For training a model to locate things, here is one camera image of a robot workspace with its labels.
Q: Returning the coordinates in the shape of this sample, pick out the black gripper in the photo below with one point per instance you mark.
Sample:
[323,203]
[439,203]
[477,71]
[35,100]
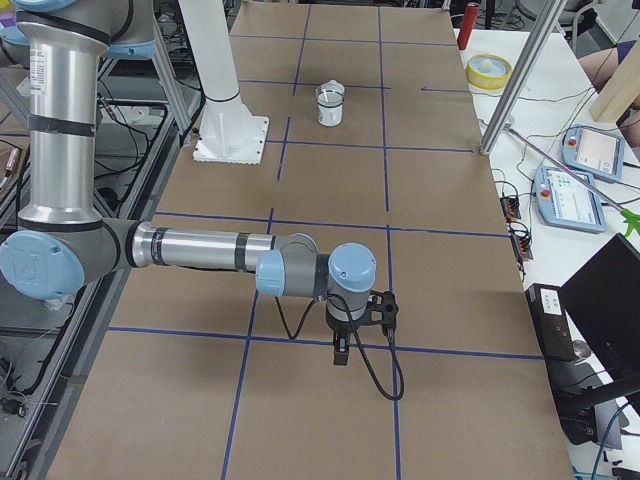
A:
[341,330]

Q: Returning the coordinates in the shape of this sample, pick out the clear glass funnel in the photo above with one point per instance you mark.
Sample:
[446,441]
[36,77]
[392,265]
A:
[329,96]

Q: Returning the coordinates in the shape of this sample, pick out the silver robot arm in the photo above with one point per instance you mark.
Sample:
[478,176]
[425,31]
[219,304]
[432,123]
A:
[62,243]

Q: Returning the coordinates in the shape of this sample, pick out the brown paper table cover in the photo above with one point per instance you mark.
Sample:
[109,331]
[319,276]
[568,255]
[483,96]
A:
[373,140]

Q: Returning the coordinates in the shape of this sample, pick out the black computer box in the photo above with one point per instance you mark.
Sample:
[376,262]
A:
[550,322]

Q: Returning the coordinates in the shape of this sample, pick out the orange black connector block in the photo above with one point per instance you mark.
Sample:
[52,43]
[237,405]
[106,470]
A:
[510,205]

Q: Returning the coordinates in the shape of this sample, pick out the white enamel blue-rimmed mug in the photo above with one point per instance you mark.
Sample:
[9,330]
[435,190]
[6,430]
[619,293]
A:
[330,119]

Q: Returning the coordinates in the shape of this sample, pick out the near teach pendant tablet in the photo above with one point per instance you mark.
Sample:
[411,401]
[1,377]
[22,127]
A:
[564,202]

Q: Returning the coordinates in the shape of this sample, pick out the teach pendant tablet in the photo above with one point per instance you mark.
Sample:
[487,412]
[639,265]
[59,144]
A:
[564,202]
[594,151]

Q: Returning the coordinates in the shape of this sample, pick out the yellow tape roll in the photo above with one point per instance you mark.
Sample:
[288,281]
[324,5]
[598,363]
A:
[488,71]

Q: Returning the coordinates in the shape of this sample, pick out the grabber reach stick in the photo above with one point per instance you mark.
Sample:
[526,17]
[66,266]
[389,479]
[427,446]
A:
[631,218]

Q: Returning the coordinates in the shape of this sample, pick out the far teach pendant tablet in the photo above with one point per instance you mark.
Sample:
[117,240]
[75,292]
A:
[594,151]

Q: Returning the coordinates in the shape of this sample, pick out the red cardboard tube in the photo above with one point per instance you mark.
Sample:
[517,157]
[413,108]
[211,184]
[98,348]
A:
[468,22]

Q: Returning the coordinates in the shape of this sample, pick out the seated person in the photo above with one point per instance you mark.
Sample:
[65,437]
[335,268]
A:
[601,65]

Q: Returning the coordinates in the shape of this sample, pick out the wooden beam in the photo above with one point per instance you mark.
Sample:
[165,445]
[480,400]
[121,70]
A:
[621,90]

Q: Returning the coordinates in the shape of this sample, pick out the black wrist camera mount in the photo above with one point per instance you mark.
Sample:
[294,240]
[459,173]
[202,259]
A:
[381,310]

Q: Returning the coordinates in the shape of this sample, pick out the aluminium frame post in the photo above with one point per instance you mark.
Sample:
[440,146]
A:
[527,59]

